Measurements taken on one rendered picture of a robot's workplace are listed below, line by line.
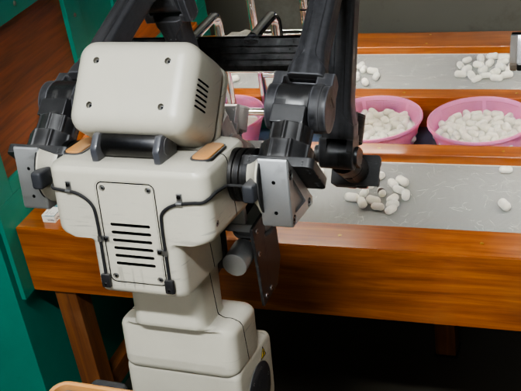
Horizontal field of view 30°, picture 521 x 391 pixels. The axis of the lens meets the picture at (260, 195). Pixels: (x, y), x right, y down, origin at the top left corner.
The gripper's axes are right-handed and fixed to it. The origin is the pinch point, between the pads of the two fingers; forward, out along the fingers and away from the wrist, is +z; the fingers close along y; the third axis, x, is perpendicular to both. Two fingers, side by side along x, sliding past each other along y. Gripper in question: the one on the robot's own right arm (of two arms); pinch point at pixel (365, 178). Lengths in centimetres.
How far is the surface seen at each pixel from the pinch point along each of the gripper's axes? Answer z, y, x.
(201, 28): 1, 43, -35
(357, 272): -0.1, 0.0, 20.6
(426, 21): 179, 24, -99
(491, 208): 14.8, -25.6, 2.9
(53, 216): -3, 74, 13
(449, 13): 177, 15, -101
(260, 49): -1.6, 26.8, -28.6
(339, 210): 11.7, 8.4, 5.7
